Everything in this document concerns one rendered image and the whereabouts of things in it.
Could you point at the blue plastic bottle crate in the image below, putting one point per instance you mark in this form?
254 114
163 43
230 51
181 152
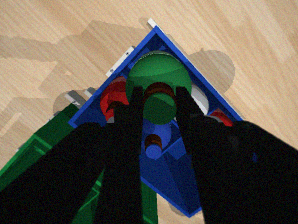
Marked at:
170 175

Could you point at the green crate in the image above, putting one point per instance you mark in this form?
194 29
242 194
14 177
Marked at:
44 139

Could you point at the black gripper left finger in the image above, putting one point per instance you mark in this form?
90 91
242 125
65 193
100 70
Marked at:
53 189

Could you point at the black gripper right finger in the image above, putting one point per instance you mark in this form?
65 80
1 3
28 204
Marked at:
227 178

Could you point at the white bottle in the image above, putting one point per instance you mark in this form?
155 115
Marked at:
200 98

